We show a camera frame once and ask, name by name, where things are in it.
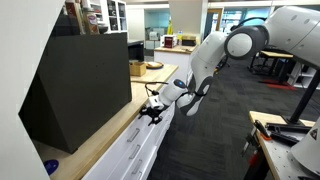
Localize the white shelf unit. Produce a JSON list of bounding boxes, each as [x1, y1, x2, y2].
[[88, 0, 127, 33]]

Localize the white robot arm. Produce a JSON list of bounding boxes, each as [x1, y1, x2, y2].
[[140, 6, 320, 124]]

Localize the black camera stand pole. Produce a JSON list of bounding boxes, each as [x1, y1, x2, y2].
[[283, 68, 320, 125]]

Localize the blue round object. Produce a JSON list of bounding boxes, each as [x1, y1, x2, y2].
[[44, 159, 59, 175]]

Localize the red box on counter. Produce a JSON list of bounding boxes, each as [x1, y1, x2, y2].
[[164, 36, 174, 48]]

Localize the black tools on table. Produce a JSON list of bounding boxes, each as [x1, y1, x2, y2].
[[254, 120, 311, 147]]

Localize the silver drawer handle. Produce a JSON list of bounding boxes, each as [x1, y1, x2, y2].
[[132, 159, 143, 174], [129, 145, 141, 159], [127, 128, 140, 142]]

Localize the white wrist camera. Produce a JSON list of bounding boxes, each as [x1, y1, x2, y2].
[[148, 96, 164, 109]]

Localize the white cone shaped object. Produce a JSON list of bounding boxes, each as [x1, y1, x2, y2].
[[291, 118, 320, 176]]

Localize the silver top drawer handle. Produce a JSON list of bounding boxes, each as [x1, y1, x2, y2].
[[127, 128, 140, 142]]

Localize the wooden stick on counter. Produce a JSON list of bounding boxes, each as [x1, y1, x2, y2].
[[130, 79, 156, 84]]

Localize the white topmost drawer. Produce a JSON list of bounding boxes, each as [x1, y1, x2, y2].
[[81, 97, 175, 180]]

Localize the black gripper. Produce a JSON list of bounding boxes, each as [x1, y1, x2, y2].
[[139, 106, 162, 126]]

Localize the small cardboard box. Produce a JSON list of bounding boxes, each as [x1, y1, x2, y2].
[[129, 62, 146, 77]]

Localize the round brown plate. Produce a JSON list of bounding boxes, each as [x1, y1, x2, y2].
[[145, 62, 164, 69]]

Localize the large black box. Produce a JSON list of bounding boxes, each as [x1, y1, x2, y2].
[[19, 33, 132, 153]]

